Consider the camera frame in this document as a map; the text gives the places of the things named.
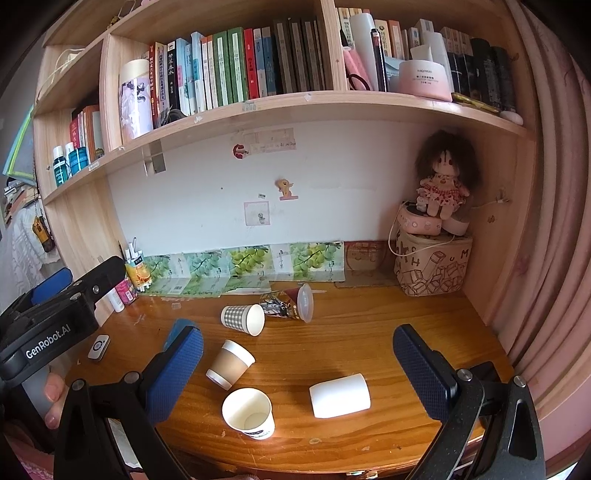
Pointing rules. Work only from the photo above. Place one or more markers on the small white remote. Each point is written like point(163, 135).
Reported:
point(99, 347)

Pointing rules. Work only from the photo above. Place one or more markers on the pink clothing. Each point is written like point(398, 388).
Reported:
point(27, 457)

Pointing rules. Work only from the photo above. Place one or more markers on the wooden bookshelf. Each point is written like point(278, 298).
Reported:
point(83, 217)

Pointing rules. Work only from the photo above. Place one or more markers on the brown haired doll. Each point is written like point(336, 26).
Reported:
point(443, 184)

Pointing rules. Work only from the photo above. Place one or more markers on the row of colourful books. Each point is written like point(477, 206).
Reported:
point(240, 64)

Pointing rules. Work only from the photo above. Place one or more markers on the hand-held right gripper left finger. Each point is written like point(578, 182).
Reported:
point(178, 374)

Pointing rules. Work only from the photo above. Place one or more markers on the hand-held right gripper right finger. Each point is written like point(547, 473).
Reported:
point(421, 374)

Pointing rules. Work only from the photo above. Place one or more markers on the printed fabric storage box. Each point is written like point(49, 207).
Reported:
point(431, 267)

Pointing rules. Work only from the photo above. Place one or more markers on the green framed board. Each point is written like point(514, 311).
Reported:
point(18, 143)

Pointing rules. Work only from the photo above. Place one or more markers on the black tube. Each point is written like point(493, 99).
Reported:
point(378, 60)

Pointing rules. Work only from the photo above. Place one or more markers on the red wall sticker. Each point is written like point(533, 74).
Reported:
point(240, 151)

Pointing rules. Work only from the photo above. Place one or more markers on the teal bottle white cap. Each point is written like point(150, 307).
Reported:
point(60, 167)
point(77, 159)

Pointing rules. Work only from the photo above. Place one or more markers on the square paper wall sticker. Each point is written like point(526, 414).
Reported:
point(256, 213)

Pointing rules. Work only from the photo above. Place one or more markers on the orange wall sticker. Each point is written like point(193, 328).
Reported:
point(286, 189)

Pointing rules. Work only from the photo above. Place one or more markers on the pink cosmetic jar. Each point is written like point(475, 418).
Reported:
point(425, 81)

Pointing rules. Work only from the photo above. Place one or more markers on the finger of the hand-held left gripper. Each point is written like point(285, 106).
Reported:
point(101, 274)
point(53, 281)

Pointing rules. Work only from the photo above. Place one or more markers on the plain white cup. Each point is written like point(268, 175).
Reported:
point(339, 395)

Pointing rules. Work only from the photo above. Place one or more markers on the clear plastic cup dark print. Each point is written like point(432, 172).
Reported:
point(295, 302)

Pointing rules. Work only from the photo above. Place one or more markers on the person's left hand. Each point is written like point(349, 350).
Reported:
point(56, 392)

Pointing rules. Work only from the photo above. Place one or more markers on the row of dark books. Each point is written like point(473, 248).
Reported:
point(475, 69)

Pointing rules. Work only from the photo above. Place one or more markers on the white printed paper roll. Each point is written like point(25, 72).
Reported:
point(135, 99)

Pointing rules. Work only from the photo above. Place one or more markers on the brown sleeve paper cup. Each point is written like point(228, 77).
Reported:
point(229, 364)

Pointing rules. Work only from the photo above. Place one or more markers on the checkered paper cup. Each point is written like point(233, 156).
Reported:
point(235, 317)

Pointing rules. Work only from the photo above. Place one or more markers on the metal shelf bracket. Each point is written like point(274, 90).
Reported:
point(154, 159)

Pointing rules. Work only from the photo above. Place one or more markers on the white printed paper cup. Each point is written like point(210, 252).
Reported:
point(247, 413)

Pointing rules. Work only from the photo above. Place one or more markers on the white rolled paper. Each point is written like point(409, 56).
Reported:
point(362, 46)

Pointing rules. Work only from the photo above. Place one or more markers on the pink small bottle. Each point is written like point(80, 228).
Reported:
point(123, 293)

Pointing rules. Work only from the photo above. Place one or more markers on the small row of red books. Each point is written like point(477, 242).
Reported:
point(85, 131)

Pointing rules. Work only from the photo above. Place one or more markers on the grape print paper strip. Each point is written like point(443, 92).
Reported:
point(249, 263)

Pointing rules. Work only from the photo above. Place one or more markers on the pink round speaker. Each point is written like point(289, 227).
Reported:
point(418, 221)

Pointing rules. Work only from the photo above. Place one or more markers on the white small cylinder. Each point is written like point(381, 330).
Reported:
point(457, 226)

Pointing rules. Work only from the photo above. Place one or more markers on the brown cardboard sheet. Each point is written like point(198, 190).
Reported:
point(369, 263)

